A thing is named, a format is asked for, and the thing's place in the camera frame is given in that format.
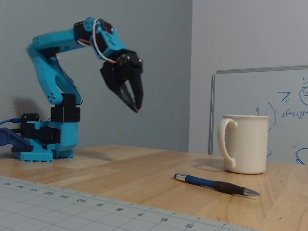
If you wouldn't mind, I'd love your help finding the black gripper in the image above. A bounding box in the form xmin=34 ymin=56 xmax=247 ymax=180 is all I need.
xmin=100 ymin=49 xmax=145 ymax=114

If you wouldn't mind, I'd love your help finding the blue and black pen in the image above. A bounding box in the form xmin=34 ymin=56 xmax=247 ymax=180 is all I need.
xmin=172 ymin=173 xmax=261 ymax=197

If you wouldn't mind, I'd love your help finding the blue robot arm with base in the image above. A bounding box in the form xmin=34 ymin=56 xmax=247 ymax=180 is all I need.
xmin=13 ymin=16 xmax=128 ymax=162

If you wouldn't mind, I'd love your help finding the black motor driver board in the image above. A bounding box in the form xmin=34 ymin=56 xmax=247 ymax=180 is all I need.
xmin=20 ymin=113 xmax=41 ymax=140

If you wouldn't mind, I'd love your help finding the whiteboard with blue writing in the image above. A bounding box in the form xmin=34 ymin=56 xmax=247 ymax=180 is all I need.
xmin=207 ymin=64 xmax=308 ymax=166

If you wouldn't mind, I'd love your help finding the cream ceramic mug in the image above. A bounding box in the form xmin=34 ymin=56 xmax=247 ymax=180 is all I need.
xmin=217 ymin=115 xmax=270 ymax=175

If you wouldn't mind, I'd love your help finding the dark blue table clamp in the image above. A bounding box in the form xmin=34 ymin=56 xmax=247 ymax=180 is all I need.
xmin=0 ymin=127 xmax=33 ymax=153

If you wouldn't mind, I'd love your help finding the grey gridded cutting mat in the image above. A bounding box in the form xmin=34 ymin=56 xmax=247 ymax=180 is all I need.
xmin=0 ymin=175 xmax=256 ymax=231

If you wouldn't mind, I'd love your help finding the long red white servo cable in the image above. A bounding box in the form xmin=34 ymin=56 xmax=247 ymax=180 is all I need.
xmin=92 ymin=18 xmax=119 ymax=65

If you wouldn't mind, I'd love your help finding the blue usb cable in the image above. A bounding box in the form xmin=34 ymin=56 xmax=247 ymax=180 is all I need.
xmin=0 ymin=117 xmax=22 ymax=126

